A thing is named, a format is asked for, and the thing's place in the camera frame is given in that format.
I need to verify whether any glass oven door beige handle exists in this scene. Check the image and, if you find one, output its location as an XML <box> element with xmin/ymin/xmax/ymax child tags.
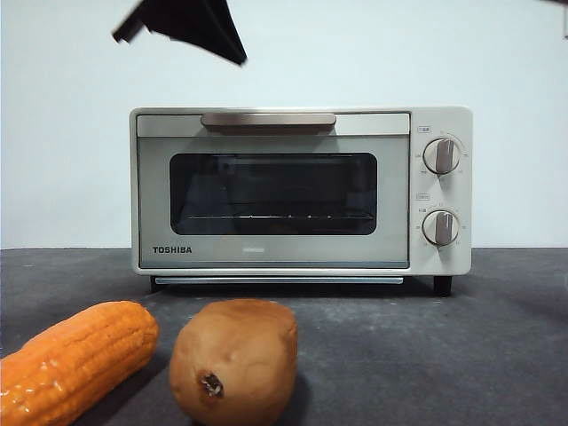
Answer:
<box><xmin>136</xmin><ymin>112</ymin><xmax>411</xmax><ymax>270</ymax></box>

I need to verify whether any cream Toshiba toaster oven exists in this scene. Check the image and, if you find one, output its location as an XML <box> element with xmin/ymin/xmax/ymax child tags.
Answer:
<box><xmin>129</xmin><ymin>105</ymin><xmax>473</xmax><ymax>296</ymax></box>

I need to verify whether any silver oven crumb tray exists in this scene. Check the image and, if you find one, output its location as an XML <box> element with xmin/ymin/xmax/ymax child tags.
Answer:
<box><xmin>154</xmin><ymin>276</ymin><xmax>405</xmax><ymax>286</ymax></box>

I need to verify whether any beige timer knob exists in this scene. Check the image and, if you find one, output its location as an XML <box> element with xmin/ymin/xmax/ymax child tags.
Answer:
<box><xmin>421</xmin><ymin>209</ymin><xmax>462</xmax><ymax>248</ymax></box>

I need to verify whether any brown potato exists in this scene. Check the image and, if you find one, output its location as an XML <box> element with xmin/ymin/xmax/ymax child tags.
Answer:
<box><xmin>170</xmin><ymin>297</ymin><xmax>299</xmax><ymax>426</ymax></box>

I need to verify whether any orange corn cob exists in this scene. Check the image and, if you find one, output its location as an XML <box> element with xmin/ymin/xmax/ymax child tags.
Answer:
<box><xmin>0</xmin><ymin>300</ymin><xmax>160</xmax><ymax>426</ymax></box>

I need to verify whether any beige temperature knob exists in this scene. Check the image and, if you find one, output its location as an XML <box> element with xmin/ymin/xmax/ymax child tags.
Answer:
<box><xmin>421</xmin><ymin>137</ymin><xmax>462</xmax><ymax>177</ymax></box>

